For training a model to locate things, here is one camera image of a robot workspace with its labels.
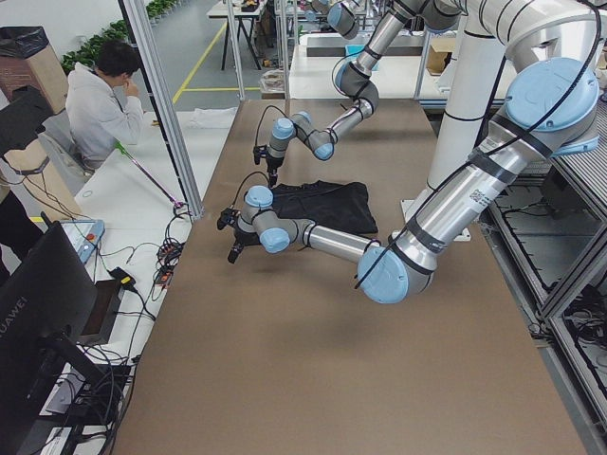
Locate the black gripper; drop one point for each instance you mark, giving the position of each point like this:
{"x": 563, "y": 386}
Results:
{"x": 244, "y": 238}
{"x": 273, "y": 167}

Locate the black graphic t-shirt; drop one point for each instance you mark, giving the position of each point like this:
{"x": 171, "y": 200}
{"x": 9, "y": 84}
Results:
{"x": 342, "y": 207}

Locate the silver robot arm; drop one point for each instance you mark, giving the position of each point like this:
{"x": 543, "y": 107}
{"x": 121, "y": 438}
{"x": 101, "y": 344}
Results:
{"x": 524, "y": 89}
{"x": 352, "y": 79}

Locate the red black power strip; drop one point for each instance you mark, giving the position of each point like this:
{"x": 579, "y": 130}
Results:
{"x": 167, "y": 258}

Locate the grey teach pendant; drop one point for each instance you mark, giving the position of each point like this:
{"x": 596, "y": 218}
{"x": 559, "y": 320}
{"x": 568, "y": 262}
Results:
{"x": 84, "y": 235}

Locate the metal rod tool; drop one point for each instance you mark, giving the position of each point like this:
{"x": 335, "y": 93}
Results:
{"x": 177, "y": 204}

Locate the person in white hoodie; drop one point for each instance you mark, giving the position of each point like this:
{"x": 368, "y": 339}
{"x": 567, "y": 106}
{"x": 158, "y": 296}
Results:
{"x": 103, "y": 105}

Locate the black Huawei monitor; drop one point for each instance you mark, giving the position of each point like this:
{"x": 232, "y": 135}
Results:
{"x": 45, "y": 305}

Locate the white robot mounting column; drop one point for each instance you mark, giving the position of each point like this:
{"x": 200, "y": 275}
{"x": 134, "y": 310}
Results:
{"x": 475, "y": 74}

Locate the cardboard box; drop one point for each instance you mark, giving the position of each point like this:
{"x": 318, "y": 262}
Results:
{"x": 27, "y": 58}

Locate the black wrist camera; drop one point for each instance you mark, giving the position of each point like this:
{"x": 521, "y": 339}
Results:
{"x": 227, "y": 218}
{"x": 259, "y": 153}

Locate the aluminium frame post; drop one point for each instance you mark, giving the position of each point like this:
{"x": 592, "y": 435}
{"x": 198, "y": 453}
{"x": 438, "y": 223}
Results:
{"x": 134, "y": 13}

